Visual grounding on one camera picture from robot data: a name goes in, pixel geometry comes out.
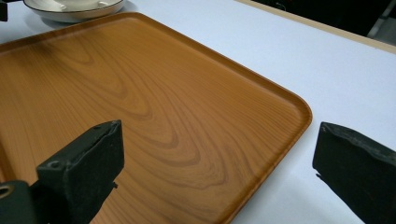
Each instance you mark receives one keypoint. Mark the left hand-held gripper finger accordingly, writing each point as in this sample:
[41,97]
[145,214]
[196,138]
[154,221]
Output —
[3,11]

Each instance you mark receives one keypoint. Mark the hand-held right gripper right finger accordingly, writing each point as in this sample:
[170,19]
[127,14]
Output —
[358,171]

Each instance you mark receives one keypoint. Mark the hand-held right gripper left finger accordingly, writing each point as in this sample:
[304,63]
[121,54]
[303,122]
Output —
[84,168]

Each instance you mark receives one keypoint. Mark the white plate with dark rim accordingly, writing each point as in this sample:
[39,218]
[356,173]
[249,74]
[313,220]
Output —
[74,9]

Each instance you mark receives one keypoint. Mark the wooden tray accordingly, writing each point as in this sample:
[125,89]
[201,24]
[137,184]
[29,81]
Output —
[174,118]

